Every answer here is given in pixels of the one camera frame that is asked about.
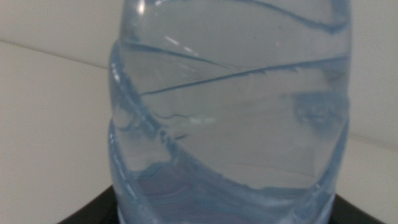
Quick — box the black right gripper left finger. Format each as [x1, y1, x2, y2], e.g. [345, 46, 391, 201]
[57, 185, 119, 224]

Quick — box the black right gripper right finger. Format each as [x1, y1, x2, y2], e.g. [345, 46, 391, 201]
[329, 193, 387, 224]

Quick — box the clear water bottle blue cap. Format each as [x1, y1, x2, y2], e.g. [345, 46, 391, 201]
[108, 0, 354, 224]

